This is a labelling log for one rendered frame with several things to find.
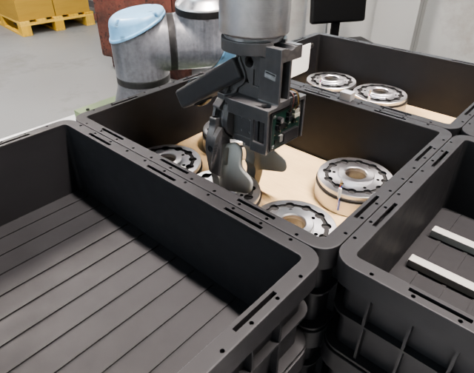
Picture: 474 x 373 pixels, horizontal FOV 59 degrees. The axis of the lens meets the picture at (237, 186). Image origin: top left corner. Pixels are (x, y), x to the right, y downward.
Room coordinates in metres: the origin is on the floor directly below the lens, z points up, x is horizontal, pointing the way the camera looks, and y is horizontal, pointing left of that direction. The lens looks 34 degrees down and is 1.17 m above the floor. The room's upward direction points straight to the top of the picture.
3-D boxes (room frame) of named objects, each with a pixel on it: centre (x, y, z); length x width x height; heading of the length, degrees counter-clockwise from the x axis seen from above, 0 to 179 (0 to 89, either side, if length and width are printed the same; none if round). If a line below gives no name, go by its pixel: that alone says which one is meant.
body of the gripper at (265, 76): (0.46, -0.02, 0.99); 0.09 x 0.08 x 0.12; 48
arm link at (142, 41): (0.91, 0.20, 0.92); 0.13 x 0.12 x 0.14; 102
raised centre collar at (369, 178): (0.48, -0.16, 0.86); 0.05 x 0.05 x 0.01
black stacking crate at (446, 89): (0.72, -0.23, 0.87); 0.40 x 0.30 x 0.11; 48
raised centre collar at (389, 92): (0.78, -0.28, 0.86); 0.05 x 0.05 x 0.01
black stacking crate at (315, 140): (0.50, -0.03, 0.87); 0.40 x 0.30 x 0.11; 48
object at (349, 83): (0.85, -0.20, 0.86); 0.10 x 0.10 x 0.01
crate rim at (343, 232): (0.50, -0.03, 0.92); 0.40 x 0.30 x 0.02; 48
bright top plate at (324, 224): (0.37, -0.06, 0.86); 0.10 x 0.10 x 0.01
